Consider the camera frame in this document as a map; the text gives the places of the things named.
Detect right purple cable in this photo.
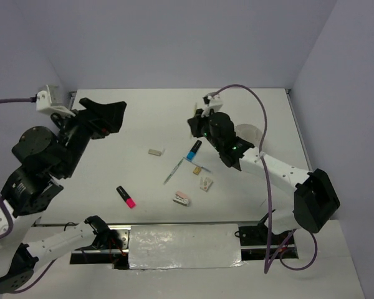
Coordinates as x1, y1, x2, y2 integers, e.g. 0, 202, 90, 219
211, 83, 318, 275

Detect blue black highlighter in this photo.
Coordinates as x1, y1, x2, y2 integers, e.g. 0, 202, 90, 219
186, 140, 202, 161

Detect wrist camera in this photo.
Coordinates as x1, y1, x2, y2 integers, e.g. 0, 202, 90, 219
36, 85, 75, 117
201, 93, 223, 117

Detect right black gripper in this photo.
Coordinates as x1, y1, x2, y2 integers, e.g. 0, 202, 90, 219
188, 107, 223, 151

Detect small yellow eraser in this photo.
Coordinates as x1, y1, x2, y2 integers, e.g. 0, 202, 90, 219
193, 167, 201, 175

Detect white red small box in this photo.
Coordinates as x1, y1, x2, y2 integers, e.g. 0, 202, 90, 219
199, 177, 213, 192

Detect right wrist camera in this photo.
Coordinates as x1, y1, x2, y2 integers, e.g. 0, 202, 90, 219
201, 93, 223, 117

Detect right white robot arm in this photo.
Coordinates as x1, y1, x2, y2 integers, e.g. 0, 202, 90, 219
187, 109, 340, 244

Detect silver green pen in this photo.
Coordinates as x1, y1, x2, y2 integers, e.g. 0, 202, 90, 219
163, 158, 184, 185

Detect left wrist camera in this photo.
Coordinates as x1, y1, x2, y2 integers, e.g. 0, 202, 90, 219
36, 85, 75, 117

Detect white round divided container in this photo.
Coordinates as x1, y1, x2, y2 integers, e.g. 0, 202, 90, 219
235, 123, 263, 147

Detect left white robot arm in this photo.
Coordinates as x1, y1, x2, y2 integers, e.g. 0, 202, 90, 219
0, 98, 127, 295

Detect pink black highlighter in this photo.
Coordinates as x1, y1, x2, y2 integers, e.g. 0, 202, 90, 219
116, 186, 136, 209

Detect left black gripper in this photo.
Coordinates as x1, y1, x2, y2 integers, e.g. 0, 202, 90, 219
55, 97, 129, 176

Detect beige eraser block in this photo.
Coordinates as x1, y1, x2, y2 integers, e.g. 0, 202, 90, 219
148, 148, 165, 156

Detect silver foil cover plate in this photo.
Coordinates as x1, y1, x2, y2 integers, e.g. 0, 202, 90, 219
128, 224, 242, 270

